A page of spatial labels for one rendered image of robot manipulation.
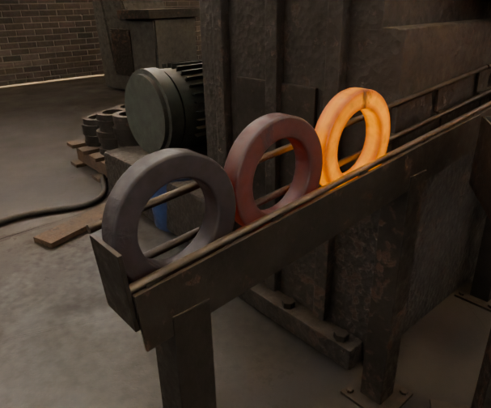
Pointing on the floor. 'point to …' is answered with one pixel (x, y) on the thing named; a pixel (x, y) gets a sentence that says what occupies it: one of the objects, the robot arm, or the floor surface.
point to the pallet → (102, 138)
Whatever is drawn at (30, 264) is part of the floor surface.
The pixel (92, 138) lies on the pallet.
